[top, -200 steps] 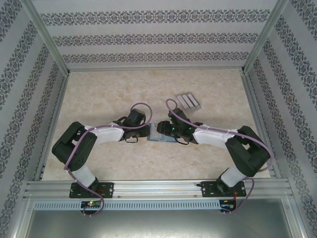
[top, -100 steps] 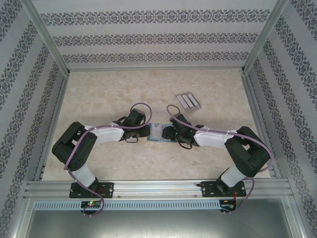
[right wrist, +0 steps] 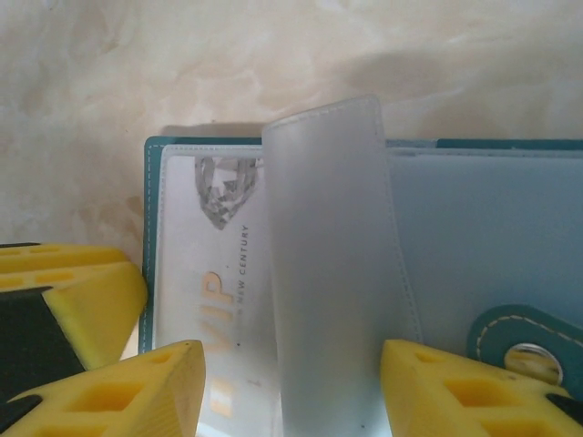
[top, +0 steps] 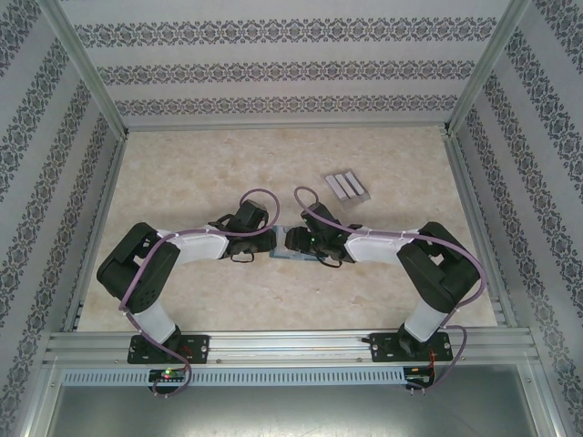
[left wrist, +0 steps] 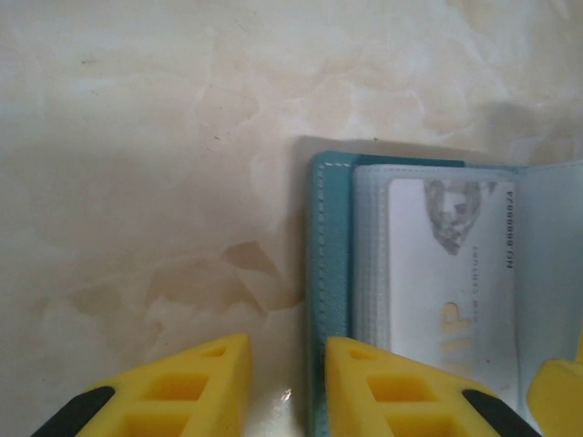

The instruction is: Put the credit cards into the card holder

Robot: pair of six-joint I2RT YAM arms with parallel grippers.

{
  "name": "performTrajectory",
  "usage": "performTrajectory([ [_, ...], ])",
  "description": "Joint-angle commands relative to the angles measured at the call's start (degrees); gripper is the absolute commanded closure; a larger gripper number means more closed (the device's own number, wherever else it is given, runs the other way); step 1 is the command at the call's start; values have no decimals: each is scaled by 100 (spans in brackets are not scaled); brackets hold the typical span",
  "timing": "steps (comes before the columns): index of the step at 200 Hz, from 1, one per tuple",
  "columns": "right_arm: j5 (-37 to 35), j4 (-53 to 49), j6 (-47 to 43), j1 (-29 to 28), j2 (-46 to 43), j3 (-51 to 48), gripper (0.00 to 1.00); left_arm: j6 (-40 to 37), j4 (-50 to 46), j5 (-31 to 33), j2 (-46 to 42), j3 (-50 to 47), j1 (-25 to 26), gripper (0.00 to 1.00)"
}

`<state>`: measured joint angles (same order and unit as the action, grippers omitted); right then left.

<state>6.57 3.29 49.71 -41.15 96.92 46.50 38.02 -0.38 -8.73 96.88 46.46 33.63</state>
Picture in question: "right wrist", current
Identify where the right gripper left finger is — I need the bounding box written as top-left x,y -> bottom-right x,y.
0,340 -> 208,437

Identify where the teal card holder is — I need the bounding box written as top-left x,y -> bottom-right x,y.
136,93 -> 583,437

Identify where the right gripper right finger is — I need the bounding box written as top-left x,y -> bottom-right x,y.
381,338 -> 583,437

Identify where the white VIP card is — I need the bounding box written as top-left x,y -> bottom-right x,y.
156,149 -> 281,437

